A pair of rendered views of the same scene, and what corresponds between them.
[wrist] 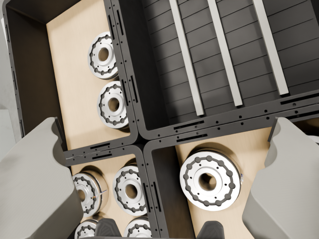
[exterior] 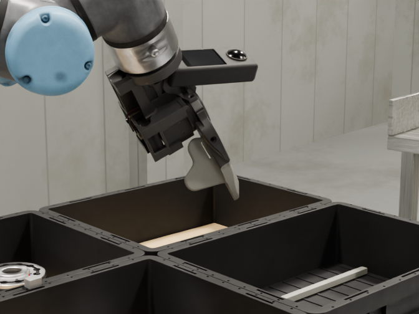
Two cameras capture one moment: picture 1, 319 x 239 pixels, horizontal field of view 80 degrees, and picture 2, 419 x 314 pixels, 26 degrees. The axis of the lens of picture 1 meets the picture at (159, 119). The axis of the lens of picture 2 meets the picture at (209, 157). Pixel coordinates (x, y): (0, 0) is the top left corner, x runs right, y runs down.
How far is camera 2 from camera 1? 109 cm
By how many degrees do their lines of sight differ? 56
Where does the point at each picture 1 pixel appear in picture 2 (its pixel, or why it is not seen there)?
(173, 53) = not seen: hidden behind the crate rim
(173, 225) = (73, 295)
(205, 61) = not seen: outside the picture
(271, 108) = (248, 288)
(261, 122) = (232, 287)
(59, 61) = (174, 239)
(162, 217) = (85, 275)
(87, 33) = not seen: hidden behind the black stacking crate
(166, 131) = (177, 260)
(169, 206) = (93, 290)
